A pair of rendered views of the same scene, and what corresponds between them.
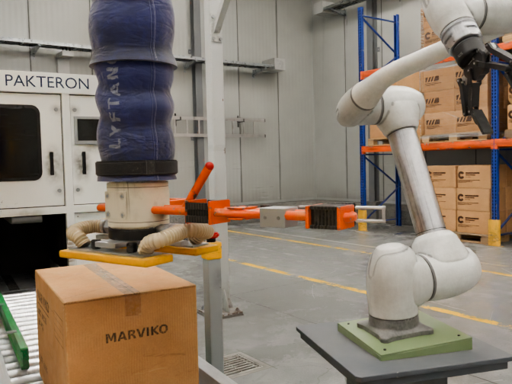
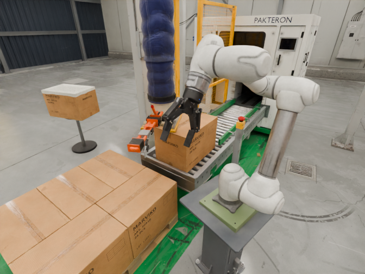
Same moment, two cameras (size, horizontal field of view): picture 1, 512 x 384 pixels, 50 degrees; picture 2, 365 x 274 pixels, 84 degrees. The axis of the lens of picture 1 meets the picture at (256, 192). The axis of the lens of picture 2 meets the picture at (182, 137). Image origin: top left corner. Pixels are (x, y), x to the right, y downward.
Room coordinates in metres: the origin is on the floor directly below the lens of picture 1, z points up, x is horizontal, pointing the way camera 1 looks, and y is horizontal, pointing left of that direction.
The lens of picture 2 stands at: (1.02, -1.20, 1.82)
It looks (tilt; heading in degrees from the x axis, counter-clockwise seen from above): 29 degrees down; 65
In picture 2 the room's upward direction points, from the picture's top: straight up
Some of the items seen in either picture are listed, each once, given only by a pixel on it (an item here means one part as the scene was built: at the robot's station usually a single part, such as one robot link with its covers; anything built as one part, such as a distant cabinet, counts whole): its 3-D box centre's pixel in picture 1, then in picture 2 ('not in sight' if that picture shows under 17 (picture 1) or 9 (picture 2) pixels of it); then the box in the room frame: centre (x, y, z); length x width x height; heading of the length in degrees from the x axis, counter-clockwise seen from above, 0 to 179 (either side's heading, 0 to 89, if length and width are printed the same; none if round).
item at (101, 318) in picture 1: (110, 333); (187, 138); (1.88, 0.52, 0.75); 0.60 x 0.40 x 0.40; 29
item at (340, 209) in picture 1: (329, 216); (136, 144); (1.20, -0.16, 1.20); 0.08 x 0.07 x 0.05; 56
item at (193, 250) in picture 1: (163, 241); (173, 120); (1.62, 0.28, 1.10); 0.34 x 0.10 x 0.05; 56
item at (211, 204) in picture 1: (207, 211); (153, 120); (1.41, 0.13, 1.21); 0.10 x 0.08 x 0.06; 146
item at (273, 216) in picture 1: (279, 216); (144, 135); (1.28, -0.05, 1.20); 0.07 x 0.07 x 0.04; 56
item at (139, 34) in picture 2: not in sight; (144, 44); (1.76, 1.51, 1.62); 0.20 x 0.05 x 0.30; 30
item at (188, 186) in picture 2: not in sight; (166, 175); (1.56, 0.34, 0.47); 0.70 x 0.03 x 0.15; 120
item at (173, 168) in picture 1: (138, 168); (161, 95); (1.55, 0.33, 1.32); 0.23 x 0.23 x 0.04
